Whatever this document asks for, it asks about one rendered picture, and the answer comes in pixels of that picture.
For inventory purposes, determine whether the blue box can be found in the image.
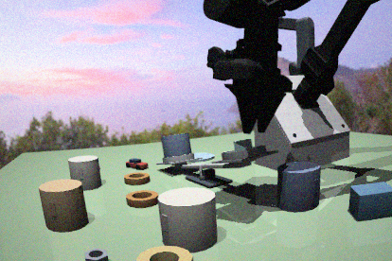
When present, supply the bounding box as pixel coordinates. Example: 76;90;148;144
348;182;392;221

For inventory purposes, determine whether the brown cylinder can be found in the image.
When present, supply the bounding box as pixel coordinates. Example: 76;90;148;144
39;179;89;233

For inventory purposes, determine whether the orange ring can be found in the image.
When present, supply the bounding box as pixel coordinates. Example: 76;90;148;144
124;172;150;185
126;190;158;208

